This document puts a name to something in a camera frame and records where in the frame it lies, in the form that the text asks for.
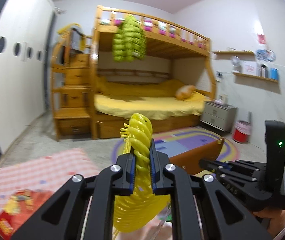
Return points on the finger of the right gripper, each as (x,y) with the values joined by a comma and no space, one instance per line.
(211,166)

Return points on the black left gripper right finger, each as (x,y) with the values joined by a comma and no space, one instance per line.
(202,208)

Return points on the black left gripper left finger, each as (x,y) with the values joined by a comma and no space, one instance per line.
(83,208)

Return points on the right hand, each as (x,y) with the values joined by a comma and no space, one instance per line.
(277,219)

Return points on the red waste bin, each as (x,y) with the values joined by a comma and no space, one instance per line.
(242,131)

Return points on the grey nightstand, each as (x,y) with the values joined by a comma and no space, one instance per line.
(221,117)

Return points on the rainbow oval rug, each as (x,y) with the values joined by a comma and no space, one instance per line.
(178,141)

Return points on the pink checkered tablecloth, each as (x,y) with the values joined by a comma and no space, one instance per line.
(46,173)

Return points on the red snack wrapper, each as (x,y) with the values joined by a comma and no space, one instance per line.
(19,208)

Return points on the orange plush pillow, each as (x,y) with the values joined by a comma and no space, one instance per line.
(185,92)

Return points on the small white fan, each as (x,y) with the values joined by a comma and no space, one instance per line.
(236,63)

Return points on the blue books on shelf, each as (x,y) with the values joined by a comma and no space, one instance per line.
(274,74)

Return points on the yellow bed sheet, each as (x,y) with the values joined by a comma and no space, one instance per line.
(156,102)

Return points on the wooden bunk bed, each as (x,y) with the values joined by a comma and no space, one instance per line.
(165,39)

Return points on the wooden stair drawers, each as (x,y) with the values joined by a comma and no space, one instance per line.
(70,89)

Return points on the green puffer jacket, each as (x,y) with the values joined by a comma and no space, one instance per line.
(129,42)

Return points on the clothes pile on stairs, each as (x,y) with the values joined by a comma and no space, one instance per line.
(78,39)

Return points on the white wardrobe with portholes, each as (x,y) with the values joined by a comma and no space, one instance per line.
(24,27)

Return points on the lower wooden wall shelf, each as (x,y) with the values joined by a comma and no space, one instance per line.
(255,77)

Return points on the wooden wall shelf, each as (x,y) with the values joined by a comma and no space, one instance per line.
(234,52)
(255,77)

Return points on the upper wooden wall shelf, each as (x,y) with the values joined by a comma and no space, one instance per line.
(234,52)

